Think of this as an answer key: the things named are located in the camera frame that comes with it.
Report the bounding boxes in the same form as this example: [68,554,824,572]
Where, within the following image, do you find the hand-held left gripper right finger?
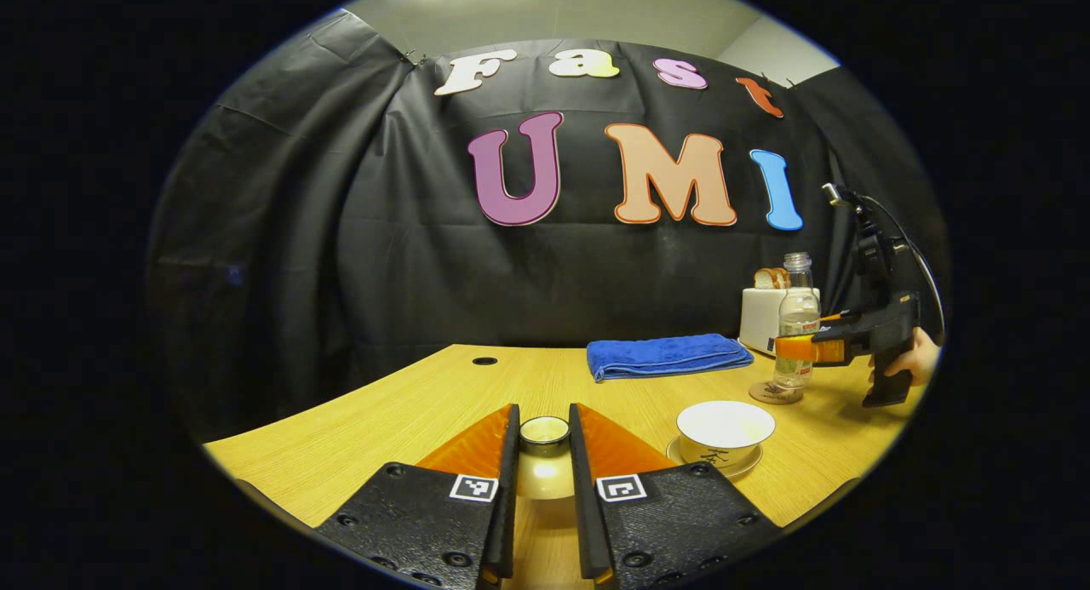
[567,403,781,590]

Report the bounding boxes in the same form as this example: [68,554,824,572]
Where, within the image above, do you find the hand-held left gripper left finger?
[315,403,523,590]

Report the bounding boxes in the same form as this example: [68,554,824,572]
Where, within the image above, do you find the clear glass water bottle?
[772,252,822,392]

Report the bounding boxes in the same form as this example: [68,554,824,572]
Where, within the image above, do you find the cream teacup lid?
[515,415,577,501]

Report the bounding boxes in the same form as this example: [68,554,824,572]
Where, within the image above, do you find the round brown coaster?
[749,380,805,405]

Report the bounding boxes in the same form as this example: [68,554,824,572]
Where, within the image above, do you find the cream ceramic teacup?
[676,400,777,471]

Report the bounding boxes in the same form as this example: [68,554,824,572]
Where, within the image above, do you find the white toaster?
[737,285,823,358]

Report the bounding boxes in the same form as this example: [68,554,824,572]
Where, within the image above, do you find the folded blue towel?
[586,332,756,384]

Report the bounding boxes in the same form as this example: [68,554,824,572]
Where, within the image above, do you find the black backdrop cloth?
[146,9,952,444]

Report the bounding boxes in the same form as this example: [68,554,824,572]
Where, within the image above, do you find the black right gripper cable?
[858,193,947,337]

